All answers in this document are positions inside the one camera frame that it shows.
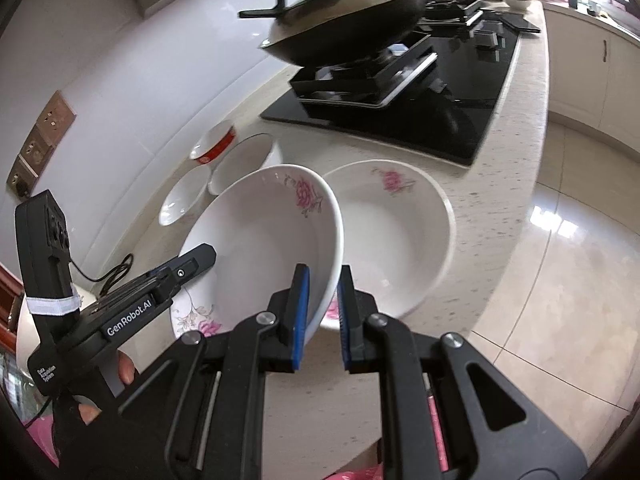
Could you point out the white floral bowl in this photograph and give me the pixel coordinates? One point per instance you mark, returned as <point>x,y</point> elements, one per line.
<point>182,197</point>

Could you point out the brown wall socket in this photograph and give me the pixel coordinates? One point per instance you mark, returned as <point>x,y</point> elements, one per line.
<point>35,149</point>
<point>55,116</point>
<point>21,176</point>

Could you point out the small white dish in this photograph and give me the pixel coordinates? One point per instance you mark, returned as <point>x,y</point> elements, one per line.
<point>517,2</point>

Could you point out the black wok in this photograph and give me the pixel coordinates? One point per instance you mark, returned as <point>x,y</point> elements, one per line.
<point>340,35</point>

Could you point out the person's left hand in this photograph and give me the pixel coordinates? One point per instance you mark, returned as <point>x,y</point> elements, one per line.
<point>127,370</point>

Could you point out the white bowl with dark rim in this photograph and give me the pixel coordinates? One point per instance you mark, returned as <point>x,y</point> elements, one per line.
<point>242,162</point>

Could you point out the white kitchen cabinet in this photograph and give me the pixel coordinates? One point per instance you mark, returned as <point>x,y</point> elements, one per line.
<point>575,70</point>

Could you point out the person's pink clothing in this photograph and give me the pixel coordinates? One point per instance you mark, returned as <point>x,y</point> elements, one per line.
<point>360,475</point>

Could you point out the black glass gas stove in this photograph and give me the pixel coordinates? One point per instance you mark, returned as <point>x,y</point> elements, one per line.
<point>450,125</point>

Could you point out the red bowl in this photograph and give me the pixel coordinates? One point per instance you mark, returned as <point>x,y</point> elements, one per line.
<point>220,142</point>

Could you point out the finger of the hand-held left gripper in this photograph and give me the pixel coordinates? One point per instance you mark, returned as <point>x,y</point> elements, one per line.
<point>192,265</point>

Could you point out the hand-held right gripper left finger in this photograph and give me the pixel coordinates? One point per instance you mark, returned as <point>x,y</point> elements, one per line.
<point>301,320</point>

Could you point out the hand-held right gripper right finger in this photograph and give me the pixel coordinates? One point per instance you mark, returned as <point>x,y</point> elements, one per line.
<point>343,320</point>

